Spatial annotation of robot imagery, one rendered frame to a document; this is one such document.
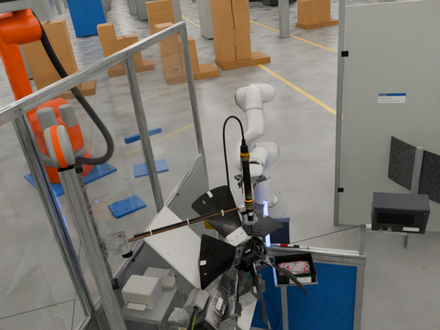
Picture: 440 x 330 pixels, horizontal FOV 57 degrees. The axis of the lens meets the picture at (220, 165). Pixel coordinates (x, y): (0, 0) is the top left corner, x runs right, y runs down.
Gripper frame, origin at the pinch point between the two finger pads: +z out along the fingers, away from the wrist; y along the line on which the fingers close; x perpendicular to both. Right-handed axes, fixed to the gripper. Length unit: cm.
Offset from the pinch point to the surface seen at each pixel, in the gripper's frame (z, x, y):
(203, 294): 35, -36, 14
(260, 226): -12.1, -32.3, -1.7
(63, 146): 46, 40, 53
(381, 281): -108, -150, -74
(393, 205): -31, -27, -66
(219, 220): 4.6, -18.1, 13.9
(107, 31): -758, -38, 522
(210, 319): 45, -38, 9
